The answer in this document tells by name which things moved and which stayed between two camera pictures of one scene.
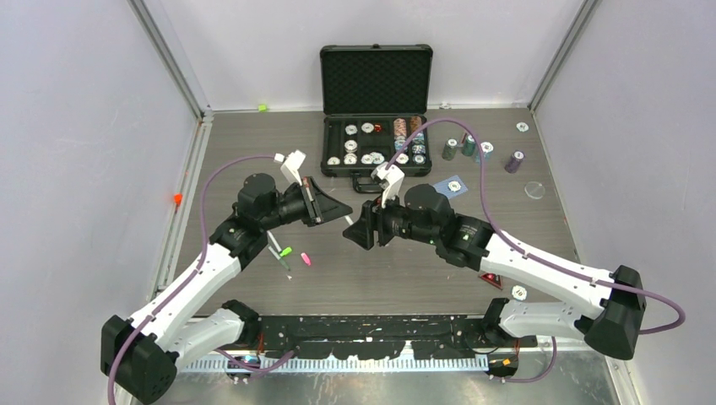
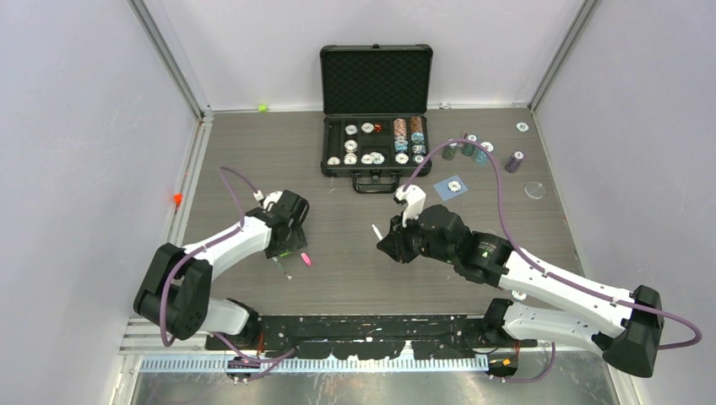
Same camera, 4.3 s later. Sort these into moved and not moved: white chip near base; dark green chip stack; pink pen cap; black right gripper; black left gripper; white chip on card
Moved: black right gripper; black left gripper
Not moved: white chip on card; white chip near base; dark green chip stack; pink pen cap
